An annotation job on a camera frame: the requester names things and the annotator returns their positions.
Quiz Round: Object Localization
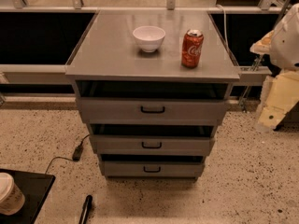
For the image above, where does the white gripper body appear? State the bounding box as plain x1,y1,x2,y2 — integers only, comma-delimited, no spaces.
255,70,299,133

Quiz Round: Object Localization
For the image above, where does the grey bottom drawer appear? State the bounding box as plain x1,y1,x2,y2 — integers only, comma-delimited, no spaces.
99,161,205,177

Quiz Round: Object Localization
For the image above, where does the grey drawer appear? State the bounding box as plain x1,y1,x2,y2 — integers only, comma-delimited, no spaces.
90,135,215,156
99,161,205,177
76,98,227,126

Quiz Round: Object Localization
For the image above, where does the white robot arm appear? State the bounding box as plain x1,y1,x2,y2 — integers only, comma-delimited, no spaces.
250,4,299,132

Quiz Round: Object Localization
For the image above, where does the grey drawer cabinet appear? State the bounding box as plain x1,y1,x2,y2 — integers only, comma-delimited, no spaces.
66,9,239,178

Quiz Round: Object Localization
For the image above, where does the grey top drawer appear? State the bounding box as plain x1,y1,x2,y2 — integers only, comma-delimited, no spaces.
76,98,227,126

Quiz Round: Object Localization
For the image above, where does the grey middle drawer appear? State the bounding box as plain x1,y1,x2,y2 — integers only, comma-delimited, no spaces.
90,135,215,156

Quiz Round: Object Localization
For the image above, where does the slanted metal rod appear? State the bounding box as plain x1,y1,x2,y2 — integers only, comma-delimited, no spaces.
238,0,292,112

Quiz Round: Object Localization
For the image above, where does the red cola can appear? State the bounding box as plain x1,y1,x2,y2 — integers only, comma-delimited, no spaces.
181,29,204,68

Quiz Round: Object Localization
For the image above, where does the white bowl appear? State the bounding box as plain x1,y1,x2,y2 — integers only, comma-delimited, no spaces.
133,26,165,52

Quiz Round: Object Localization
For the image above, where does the black stick object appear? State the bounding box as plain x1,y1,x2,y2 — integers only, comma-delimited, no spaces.
78,195,93,224

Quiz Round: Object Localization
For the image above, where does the white paper coffee cup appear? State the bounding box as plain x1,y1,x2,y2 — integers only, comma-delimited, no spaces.
0,173,25,216

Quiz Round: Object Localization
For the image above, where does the white cable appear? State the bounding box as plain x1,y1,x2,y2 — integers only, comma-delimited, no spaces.
216,4,231,53

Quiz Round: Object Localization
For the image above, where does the black power adapter with cable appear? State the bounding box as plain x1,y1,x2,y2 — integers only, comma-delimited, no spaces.
45,134,89,174

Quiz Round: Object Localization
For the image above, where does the metal rail frame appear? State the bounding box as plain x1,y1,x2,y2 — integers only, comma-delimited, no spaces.
0,0,299,87

